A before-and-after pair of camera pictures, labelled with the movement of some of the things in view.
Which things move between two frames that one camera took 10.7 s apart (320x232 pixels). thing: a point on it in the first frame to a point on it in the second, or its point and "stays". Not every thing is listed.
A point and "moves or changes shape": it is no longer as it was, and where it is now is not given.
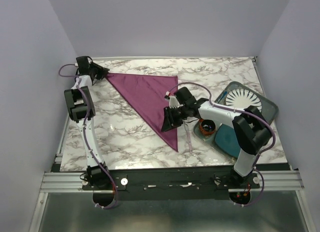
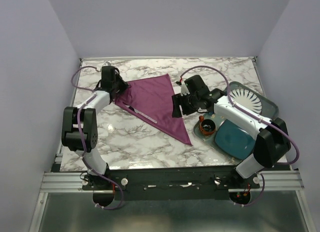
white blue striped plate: x=243 y=98 stays
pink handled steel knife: x=188 y=138 to x=140 y=113
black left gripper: x=101 y=70 to x=123 y=85
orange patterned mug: x=207 y=127 stays
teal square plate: x=226 y=140 stays
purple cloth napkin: x=146 y=94 moves or changes shape
